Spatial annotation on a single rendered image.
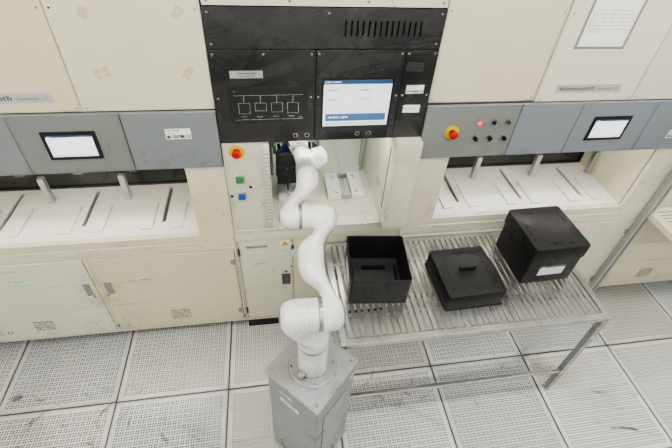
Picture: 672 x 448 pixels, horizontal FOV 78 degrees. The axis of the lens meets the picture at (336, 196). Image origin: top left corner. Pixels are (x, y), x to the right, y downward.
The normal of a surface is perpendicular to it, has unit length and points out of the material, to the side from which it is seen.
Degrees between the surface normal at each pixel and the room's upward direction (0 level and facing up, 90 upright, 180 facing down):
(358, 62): 90
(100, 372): 0
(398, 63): 90
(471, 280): 0
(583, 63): 90
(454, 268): 0
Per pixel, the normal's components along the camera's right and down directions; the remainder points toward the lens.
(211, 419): 0.05, -0.76
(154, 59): 0.15, 0.66
